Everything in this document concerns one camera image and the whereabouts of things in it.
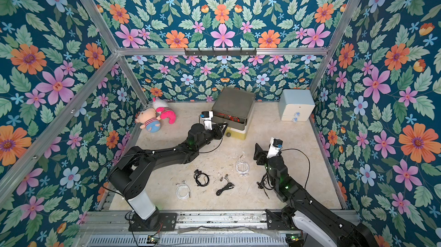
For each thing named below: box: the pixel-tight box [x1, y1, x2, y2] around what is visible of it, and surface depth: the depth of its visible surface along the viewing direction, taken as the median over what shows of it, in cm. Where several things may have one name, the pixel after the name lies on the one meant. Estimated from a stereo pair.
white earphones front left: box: [182, 179, 191, 200], surface depth 83 cm
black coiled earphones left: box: [193, 168, 211, 187], surface depth 88 cm
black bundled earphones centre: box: [215, 174, 235, 196], surface depth 84 cm
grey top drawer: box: [211, 110, 247, 131], surface depth 88 cm
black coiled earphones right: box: [256, 171, 275, 200], surface depth 86 cm
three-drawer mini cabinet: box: [211, 87, 257, 141], surface depth 90 cm
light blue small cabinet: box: [278, 89, 316, 123], surface depth 104 cm
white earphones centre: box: [235, 153, 250, 177], surface depth 90 cm
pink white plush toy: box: [152, 97, 177, 125], surface depth 107 cm
